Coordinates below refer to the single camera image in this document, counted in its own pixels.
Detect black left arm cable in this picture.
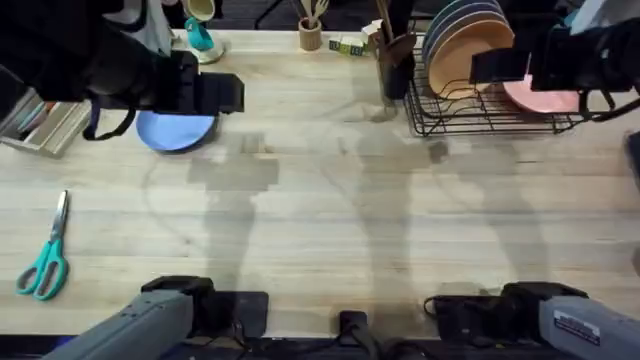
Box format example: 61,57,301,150
81,96,138,142

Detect open box with tools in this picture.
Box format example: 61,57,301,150
0,88,93,160

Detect small toy blocks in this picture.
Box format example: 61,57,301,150
328,34,367,58

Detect wooden spatula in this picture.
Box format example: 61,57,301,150
386,31,418,69

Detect cream cup stand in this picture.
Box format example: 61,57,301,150
185,35,227,66

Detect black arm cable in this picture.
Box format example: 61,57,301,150
578,88,640,124
81,96,138,142

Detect black rail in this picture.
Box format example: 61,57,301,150
0,333,640,360

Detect teal cup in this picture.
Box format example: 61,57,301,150
183,16,216,53

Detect pink plate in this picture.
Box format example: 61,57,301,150
501,73,582,116

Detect teal handled scissors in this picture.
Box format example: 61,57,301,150
14,189,71,302

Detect small white box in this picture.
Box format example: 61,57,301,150
360,19,384,52

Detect cream cup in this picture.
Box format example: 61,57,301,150
181,0,217,24

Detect black wire dish rack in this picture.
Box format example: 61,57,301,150
403,29,590,138

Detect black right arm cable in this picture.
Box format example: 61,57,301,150
578,88,640,124

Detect wooden cup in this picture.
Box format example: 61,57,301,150
298,18,324,53

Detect tan plate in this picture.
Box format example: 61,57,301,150
428,21,516,101

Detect wooden fork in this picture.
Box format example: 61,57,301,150
311,0,331,27

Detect grey blue plate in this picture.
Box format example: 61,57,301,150
421,0,504,62
427,5,510,67

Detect wooden stick handle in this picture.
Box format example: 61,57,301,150
375,0,397,47

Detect black plug with cable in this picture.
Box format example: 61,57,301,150
338,310,381,360

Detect black cutlery holder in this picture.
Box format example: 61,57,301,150
380,48,418,102

